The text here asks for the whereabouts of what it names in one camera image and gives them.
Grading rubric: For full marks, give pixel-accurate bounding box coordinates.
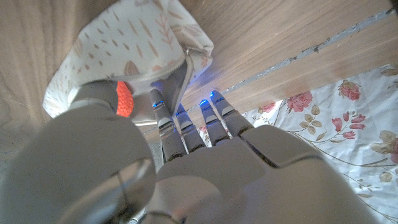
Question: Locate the red ball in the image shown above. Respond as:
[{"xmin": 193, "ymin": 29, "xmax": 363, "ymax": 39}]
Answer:
[{"xmin": 116, "ymin": 80, "xmax": 135, "ymax": 118}]

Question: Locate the floral backdrop cloth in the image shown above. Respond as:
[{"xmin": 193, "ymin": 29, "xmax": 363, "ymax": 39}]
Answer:
[{"xmin": 198, "ymin": 63, "xmax": 398, "ymax": 224}]

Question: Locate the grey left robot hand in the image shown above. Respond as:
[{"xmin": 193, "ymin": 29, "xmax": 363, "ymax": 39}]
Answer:
[{"xmin": 0, "ymin": 80, "xmax": 382, "ymax": 224}]

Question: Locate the white patterned pen bag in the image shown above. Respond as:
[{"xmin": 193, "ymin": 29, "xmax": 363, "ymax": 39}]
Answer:
[{"xmin": 42, "ymin": 0, "xmax": 215, "ymax": 127}]

